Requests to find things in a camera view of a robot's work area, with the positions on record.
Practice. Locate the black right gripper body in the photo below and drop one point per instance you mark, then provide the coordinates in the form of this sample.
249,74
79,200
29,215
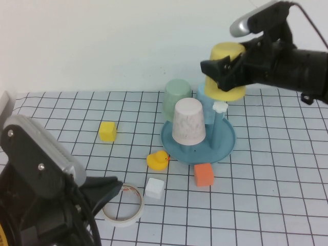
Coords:
258,61

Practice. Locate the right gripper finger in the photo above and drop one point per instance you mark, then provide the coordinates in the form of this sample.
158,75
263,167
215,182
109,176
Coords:
248,48
223,71

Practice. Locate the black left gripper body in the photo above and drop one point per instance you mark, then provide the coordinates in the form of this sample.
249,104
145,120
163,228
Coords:
51,217

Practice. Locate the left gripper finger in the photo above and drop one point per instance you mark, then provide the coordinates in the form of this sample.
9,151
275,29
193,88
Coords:
100,181
107,193

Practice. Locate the yellow plastic cup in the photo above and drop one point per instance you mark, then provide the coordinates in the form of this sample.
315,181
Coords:
228,50

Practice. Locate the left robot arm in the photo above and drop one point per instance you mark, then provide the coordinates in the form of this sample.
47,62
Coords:
9,233

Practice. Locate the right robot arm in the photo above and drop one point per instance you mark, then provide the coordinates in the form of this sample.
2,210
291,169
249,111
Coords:
302,69

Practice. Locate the light blue plastic cup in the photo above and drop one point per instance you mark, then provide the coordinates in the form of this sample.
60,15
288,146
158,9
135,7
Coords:
205,105

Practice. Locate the green plastic cup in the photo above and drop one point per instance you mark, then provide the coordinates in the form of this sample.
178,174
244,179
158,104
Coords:
174,97

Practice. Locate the pink speckled plastic cup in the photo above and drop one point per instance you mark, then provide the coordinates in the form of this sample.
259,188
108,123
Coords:
188,123

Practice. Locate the teal cup stand tray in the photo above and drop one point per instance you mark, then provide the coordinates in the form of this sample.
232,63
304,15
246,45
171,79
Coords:
221,151

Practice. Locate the white tape roll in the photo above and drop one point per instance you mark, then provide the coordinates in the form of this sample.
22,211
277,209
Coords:
128,222

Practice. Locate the white cube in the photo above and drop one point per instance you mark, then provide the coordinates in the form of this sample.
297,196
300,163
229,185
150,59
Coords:
153,188

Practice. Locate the yellow cube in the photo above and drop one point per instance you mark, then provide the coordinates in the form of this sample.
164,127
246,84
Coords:
107,132

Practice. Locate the yellow rubber duck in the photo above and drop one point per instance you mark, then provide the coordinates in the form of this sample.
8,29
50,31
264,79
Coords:
156,161

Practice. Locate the orange cube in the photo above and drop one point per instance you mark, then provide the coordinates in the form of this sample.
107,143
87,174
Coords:
203,175

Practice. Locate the white ledge board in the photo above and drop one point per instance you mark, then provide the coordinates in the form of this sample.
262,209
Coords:
6,102

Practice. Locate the grey checked tablecloth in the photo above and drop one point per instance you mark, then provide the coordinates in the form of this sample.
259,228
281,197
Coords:
256,192

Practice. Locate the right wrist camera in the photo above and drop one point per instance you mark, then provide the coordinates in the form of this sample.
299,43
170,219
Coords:
241,25

